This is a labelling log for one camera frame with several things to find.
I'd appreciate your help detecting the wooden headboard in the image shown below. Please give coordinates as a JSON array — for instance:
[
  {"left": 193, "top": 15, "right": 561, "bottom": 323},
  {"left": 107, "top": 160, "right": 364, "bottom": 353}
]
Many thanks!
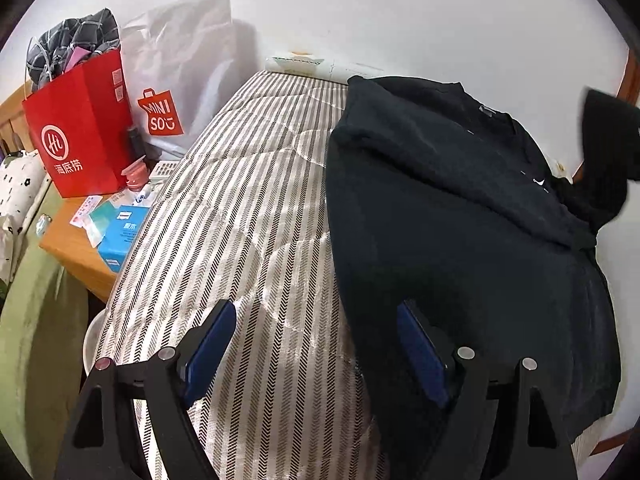
[{"left": 0, "top": 82, "right": 37, "bottom": 157}]

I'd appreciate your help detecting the white basin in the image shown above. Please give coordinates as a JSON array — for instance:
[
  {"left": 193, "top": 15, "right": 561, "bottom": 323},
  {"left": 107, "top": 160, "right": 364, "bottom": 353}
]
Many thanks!
[{"left": 82, "top": 305, "right": 113, "bottom": 376}]

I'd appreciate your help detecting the blue tissue packet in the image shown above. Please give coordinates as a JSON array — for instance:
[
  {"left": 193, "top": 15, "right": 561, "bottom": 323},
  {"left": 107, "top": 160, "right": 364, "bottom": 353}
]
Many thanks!
[{"left": 96, "top": 205, "right": 151, "bottom": 273}]

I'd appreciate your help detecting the white remote control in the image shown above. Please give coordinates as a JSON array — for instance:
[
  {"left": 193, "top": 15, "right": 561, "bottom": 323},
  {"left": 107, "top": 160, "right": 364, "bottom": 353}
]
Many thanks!
[{"left": 149, "top": 160, "right": 178, "bottom": 184}]

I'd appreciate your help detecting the black t-shirt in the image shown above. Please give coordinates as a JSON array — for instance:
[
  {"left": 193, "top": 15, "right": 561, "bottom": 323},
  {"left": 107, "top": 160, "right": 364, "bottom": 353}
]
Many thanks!
[{"left": 324, "top": 75, "right": 640, "bottom": 480}]

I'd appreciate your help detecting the white spotted pillow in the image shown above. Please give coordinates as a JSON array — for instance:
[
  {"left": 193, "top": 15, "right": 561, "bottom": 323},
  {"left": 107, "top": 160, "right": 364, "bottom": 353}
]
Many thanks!
[{"left": 0, "top": 150, "right": 51, "bottom": 286}]

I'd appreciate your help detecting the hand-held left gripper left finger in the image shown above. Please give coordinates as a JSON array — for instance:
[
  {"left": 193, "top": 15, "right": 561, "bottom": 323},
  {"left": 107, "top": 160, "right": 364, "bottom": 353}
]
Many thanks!
[{"left": 54, "top": 299, "right": 237, "bottom": 480}]

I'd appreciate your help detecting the white shopping bag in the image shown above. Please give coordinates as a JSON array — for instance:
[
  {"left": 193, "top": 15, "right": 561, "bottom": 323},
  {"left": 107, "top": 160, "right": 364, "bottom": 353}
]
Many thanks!
[{"left": 120, "top": 0, "right": 236, "bottom": 161}]

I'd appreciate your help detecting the wooden nightstand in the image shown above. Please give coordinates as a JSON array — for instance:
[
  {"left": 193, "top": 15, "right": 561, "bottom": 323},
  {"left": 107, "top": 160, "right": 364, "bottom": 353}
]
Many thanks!
[{"left": 39, "top": 194, "right": 151, "bottom": 303}]

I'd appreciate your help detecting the dark slim bottle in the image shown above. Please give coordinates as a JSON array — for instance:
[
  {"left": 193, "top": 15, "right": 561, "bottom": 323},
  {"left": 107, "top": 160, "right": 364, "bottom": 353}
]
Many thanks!
[{"left": 127, "top": 127, "right": 146, "bottom": 162}]

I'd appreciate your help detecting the grey plaid cloth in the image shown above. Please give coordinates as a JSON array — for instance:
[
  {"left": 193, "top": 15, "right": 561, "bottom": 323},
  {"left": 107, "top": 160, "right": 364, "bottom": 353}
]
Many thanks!
[{"left": 26, "top": 8, "right": 121, "bottom": 93}]

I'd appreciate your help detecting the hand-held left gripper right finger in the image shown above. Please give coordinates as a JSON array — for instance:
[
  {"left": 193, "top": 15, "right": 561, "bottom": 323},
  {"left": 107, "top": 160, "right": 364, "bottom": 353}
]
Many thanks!
[{"left": 396, "top": 299, "right": 581, "bottom": 480}]

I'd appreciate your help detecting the green sofa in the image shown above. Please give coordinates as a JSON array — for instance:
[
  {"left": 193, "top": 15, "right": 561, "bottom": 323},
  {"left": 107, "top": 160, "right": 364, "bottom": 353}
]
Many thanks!
[{"left": 0, "top": 185, "right": 92, "bottom": 461}]

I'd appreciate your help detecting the teal packet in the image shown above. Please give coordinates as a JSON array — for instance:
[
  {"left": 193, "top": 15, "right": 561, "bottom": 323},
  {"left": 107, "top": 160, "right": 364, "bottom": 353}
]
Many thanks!
[{"left": 89, "top": 205, "right": 124, "bottom": 249}]

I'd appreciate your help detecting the red paper bag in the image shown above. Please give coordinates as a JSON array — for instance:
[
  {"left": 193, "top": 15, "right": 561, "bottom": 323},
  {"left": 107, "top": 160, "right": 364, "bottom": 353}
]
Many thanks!
[{"left": 21, "top": 49, "right": 135, "bottom": 199}]

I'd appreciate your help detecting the pink-capped bottle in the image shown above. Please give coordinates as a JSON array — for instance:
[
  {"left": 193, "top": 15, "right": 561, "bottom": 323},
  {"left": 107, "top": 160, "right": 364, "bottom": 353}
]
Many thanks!
[{"left": 122, "top": 156, "right": 151, "bottom": 192}]

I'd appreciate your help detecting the striped mattress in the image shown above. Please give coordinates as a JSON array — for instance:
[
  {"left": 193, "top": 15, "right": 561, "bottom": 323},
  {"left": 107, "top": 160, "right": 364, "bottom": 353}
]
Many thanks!
[{"left": 82, "top": 70, "right": 626, "bottom": 480}]

